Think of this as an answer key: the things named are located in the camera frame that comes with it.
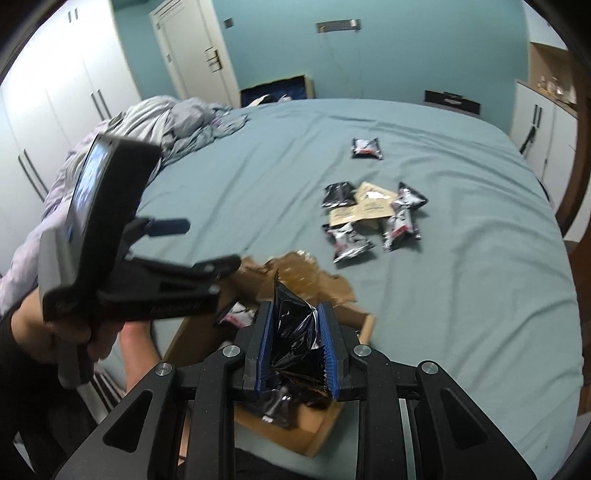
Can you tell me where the beige sachet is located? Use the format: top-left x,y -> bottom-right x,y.
329,202 -> 394,227
355,182 -> 398,209

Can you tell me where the lone black white snack packet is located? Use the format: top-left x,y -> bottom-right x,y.
352,137 -> 384,160

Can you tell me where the person left forearm black sleeve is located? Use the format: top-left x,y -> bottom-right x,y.
1,310 -> 97,479

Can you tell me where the white bedroom door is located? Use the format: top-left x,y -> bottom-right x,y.
149,0 -> 240,108

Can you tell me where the person left hand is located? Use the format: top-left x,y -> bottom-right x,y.
10,288 -> 124,363

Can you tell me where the snack packet inside box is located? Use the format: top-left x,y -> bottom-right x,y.
217,302 -> 257,329

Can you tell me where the open cardboard box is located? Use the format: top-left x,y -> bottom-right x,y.
164,251 -> 376,457

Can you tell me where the clear tape wrap on box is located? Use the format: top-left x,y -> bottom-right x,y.
256,251 -> 329,305

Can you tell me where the snack packet left middle pile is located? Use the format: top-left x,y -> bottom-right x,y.
322,222 -> 375,264

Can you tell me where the snack packet pile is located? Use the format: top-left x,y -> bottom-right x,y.
383,208 -> 422,251
393,182 -> 429,213
322,222 -> 375,264

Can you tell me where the crumpled grey blanket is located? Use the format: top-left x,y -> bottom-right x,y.
1,95 -> 249,314

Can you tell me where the snack packet centre pile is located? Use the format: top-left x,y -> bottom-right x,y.
383,208 -> 422,251

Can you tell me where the black snack packet top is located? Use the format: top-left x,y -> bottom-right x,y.
322,182 -> 356,209

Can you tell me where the snack packet upper right pile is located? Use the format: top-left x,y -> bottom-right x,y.
393,182 -> 429,213

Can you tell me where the teal bed sheet mattress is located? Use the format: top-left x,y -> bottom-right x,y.
134,99 -> 583,479

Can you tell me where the white wardrobe left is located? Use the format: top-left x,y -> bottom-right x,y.
1,1 -> 140,271

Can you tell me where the dark storage bin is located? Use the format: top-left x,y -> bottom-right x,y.
240,75 -> 315,108

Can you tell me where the wooden chair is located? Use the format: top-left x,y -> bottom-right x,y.
556,41 -> 590,414

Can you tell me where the black box beyond bed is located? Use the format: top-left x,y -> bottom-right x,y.
424,90 -> 481,117

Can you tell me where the white cabinet right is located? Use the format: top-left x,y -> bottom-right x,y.
510,4 -> 578,209

